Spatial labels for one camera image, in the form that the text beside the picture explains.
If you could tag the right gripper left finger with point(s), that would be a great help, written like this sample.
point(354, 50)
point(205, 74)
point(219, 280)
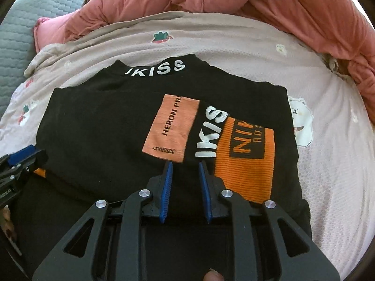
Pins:
point(107, 242)

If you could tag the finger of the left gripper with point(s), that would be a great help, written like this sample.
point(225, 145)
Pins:
point(25, 151)
point(38, 157)

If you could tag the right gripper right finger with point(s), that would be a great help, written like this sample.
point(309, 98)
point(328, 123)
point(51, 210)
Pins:
point(267, 243)

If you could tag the black garment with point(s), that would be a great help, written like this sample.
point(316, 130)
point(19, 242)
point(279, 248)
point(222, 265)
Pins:
point(94, 133)

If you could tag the orange black sock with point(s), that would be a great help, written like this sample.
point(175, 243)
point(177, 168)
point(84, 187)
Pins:
point(243, 154)

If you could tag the peach heron sock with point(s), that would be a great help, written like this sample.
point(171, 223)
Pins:
point(169, 132)

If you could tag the person's left hand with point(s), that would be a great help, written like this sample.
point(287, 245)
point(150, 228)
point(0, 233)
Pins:
point(7, 226)

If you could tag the grey quilted headboard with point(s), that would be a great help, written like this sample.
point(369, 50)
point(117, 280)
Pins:
point(17, 40)

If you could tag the pink patterned bed sheet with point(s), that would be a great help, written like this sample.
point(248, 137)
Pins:
point(336, 143)

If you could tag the salmon pink duvet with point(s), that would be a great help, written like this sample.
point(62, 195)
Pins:
point(334, 27)

